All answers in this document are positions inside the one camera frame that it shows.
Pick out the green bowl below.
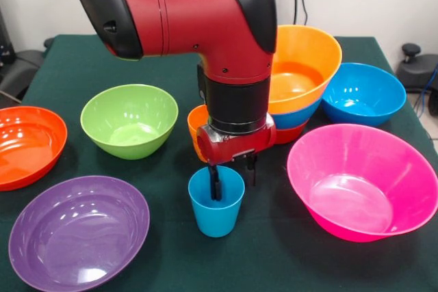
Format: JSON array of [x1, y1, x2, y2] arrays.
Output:
[[80, 83, 179, 161]]

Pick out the blue cup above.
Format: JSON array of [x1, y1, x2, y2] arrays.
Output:
[[188, 165, 246, 238]]

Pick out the large red-orange bowl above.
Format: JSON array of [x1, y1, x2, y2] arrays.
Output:
[[0, 105, 68, 192]]

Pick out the purple bowl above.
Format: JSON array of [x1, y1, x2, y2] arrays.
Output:
[[8, 175, 151, 292]]

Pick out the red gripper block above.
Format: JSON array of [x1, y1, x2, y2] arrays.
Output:
[[196, 116, 277, 201]]

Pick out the small red bowl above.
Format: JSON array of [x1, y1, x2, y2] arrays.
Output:
[[273, 120, 309, 145]]

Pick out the large orange bowl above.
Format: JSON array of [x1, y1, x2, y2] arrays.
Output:
[[268, 24, 343, 115]]

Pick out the blue cable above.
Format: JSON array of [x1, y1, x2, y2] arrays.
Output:
[[415, 65, 438, 117]]

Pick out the dark green table cloth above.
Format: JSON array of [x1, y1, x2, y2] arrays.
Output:
[[0, 34, 438, 292]]

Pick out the blue cone-shaped bowl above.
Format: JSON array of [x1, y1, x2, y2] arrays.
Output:
[[272, 96, 323, 131]]

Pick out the blue round bowl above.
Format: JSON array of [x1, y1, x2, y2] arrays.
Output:
[[320, 62, 407, 127]]

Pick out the orange cup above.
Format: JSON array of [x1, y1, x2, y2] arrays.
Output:
[[192, 140, 206, 163], [187, 104, 209, 149]]

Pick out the pink bowl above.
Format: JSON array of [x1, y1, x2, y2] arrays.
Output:
[[286, 123, 438, 243]]

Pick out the black pedestal foot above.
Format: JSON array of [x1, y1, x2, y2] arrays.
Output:
[[0, 49, 46, 101], [396, 43, 438, 94]]

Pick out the black equipment box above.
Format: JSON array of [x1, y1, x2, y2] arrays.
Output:
[[0, 10, 15, 66]]

